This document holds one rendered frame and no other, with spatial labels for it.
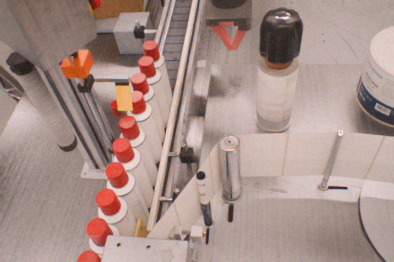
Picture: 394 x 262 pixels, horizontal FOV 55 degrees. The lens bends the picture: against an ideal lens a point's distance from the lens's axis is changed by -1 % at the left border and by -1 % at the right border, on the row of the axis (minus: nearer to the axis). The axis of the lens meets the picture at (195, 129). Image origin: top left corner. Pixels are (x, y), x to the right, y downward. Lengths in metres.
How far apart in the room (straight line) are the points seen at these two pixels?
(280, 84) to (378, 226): 0.34
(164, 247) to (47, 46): 0.30
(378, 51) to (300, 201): 0.38
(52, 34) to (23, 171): 0.60
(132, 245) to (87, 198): 0.45
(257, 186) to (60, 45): 0.51
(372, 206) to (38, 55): 0.67
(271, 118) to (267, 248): 0.29
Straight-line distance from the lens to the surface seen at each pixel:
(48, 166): 1.06
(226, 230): 0.80
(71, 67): 0.70
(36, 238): 0.96
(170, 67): 1.11
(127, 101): 0.75
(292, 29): 0.74
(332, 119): 0.98
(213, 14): 0.58
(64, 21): 0.54
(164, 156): 0.87
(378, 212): 0.85
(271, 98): 0.85
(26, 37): 0.52
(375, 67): 0.93
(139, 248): 0.52
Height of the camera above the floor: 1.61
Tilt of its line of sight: 51 degrees down
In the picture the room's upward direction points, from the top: 9 degrees counter-clockwise
